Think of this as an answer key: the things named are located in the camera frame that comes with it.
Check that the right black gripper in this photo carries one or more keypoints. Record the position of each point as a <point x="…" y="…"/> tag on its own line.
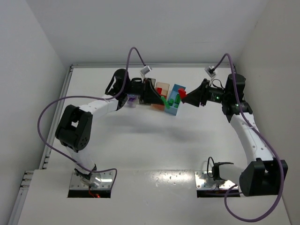
<point x="203" y="94"/>

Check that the red base lego brick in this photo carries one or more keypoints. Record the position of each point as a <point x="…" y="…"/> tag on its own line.
<point x="162" y="91"/>

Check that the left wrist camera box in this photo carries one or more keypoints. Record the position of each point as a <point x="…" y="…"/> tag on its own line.
<point x="146" y="69"/>

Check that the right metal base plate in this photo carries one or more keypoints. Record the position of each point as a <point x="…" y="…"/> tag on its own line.
<point x="204" y="181"/>

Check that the clear plastic container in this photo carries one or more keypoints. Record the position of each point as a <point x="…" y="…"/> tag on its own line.
<point x="131" y="106"/>

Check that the thin green lego plate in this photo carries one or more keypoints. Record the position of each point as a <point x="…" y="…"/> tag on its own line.
<point x="165" y="102"/>

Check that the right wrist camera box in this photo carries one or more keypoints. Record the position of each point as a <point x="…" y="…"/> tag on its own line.
<point x="211" y="71"/>

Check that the blue plastic container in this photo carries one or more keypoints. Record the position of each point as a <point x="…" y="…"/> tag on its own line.
<point x="172" y="110"/>

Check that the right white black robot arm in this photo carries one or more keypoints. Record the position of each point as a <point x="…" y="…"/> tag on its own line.
<point x="263" y="174"/>

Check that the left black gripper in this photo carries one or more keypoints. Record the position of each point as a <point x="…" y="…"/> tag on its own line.
<point x="145" y="91"/>

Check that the orange translucent plastic container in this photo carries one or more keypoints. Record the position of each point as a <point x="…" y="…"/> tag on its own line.
<point x="164" y="86"/>

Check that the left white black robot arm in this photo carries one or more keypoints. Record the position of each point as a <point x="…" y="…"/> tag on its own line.
<point x="75" y="125"/>

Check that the red round striped lego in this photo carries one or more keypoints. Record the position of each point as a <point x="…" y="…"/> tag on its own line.
<point x="182" y="93"/>

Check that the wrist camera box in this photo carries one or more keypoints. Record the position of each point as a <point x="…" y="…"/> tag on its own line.
<point x="211" y="71"/>
<point x="146" y="69"/>

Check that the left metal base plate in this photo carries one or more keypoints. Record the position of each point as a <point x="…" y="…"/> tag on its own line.
<point x="99" y="181"/>

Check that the smoky grey plastic container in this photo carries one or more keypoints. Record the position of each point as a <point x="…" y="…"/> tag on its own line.
<point x="153" y="82"/>

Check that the metal base plate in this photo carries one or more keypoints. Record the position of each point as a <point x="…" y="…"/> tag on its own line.
<point x="204" y="181"/>
<point x="99" y="181"/>

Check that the green square lego brick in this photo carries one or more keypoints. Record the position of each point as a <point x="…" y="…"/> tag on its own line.
<point x="170" y="102"/>

